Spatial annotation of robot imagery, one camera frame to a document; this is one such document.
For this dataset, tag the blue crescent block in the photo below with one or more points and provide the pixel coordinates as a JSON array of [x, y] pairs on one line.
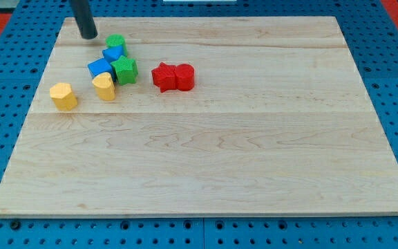
[[113, 53]]

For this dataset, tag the red star block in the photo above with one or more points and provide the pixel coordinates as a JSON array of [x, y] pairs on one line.
[[164, 77]]

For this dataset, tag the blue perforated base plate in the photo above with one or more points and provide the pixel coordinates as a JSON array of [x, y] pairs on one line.
[[28, 31]]

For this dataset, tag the blue cube block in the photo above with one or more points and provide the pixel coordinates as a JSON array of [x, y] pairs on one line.
[[101, 66]]

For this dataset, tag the red cylinder block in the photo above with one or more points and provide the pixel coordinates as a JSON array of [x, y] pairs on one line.
[[185, 77]]

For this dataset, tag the yellow hexagon block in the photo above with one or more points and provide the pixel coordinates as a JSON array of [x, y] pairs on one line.
[[63, 96]]

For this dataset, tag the yellow heart block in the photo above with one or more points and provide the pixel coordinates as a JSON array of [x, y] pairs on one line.
[[104, 86]]

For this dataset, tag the green cylinder block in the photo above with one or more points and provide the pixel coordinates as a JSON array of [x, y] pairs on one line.
[[117, 40]]

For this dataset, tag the green star block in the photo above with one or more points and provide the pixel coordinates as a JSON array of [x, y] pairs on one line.
[[126, 70]]

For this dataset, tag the wooden board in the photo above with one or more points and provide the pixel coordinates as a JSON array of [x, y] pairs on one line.
[[278, 124]]

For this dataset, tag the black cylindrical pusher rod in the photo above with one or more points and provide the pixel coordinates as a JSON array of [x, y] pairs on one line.
[[84, 18]]

